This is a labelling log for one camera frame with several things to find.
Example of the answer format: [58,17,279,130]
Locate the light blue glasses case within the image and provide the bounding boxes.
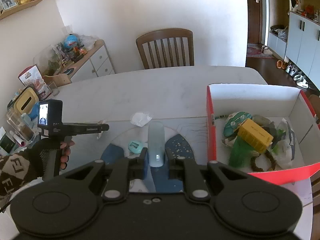
[148,121,165,168]

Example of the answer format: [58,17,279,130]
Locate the green round foil packet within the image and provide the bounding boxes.
[222,112,252,146]

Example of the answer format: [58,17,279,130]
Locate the yellow small box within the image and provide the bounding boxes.
[238,119,273,153]

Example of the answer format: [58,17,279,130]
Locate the left forearm patterned sleeve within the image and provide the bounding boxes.
[0,151,38,202]

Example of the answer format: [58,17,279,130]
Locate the left hand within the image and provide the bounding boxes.
[27,138,75,178]

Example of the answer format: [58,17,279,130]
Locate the teal small sharpener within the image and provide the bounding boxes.
[128,140,148,155]

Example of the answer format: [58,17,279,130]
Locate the blue round placemat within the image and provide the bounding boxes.
[100,127,196,193]

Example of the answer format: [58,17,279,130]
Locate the blue cloth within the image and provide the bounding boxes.
[28,104,39,120]

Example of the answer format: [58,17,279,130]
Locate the white crumpled tissue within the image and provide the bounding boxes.
[130,112,152,127]

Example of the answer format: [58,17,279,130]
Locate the yellow tissue box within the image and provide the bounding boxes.
[13,87,39,115]

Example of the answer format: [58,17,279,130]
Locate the red white paper bag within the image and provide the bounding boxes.
[18,65,51,101]

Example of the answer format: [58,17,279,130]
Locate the white sideboard with drawers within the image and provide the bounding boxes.
[42,39,116,87]

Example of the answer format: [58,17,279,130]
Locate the blue globe toy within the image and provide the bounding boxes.
[62,34,79,51]

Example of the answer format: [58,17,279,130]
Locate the red cardboard box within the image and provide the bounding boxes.
[207,84,319,185]

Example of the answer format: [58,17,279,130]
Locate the wooden chair behind table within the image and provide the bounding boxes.
[136,28,195,69]

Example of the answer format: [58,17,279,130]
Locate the white green plastic packet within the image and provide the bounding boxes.
[271,118,296,170]

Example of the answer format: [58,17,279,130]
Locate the red doormat rug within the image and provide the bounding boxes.
[246,43,273,59]

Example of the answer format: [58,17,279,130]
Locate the white sneakers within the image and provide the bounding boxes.
[293,74,309,89]

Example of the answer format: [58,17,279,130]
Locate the wooden chair at right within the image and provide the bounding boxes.
[309,94,320,125]

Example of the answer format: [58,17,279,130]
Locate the dark wooden door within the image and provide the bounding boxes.
[247,0,262,44]

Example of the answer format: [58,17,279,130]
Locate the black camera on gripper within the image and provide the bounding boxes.
[37,99,63,137]

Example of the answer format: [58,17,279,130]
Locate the wall shelf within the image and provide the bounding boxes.
[0,0,43,20]

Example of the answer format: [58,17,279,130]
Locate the light blue cabinet wall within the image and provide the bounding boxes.
[268,0,319,89]

